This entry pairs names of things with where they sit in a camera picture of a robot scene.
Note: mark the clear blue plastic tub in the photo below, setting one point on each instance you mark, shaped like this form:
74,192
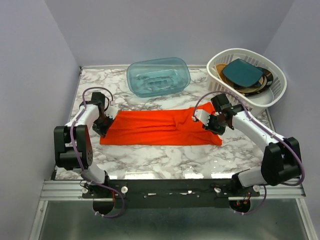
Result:
158,77

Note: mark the aluminium extrusion rail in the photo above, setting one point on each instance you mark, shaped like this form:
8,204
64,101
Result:
70,190

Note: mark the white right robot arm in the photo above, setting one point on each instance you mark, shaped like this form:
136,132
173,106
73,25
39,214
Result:
281,159

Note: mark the teal square plate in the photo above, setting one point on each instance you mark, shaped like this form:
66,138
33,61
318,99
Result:
242,73

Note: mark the tan wooden plate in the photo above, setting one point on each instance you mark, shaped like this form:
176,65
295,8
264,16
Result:
219,69

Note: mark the dark round plate stack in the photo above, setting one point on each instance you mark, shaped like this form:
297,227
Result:
259,87

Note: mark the orange t shirt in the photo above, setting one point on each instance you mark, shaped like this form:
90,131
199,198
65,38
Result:
158,128

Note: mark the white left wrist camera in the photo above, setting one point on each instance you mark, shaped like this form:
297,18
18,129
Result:
111,112

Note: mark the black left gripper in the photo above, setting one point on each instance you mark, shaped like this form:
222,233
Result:
102,131

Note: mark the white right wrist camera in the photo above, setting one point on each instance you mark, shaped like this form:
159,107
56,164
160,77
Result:
202,116

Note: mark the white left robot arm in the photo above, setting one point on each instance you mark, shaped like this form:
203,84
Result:
72,143

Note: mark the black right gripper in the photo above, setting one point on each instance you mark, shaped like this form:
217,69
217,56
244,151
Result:
219,132

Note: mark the white plastic laundry basket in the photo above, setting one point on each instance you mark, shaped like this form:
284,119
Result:
258,103

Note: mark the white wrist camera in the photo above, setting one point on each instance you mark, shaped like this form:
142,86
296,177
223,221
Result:
202,116
111,112

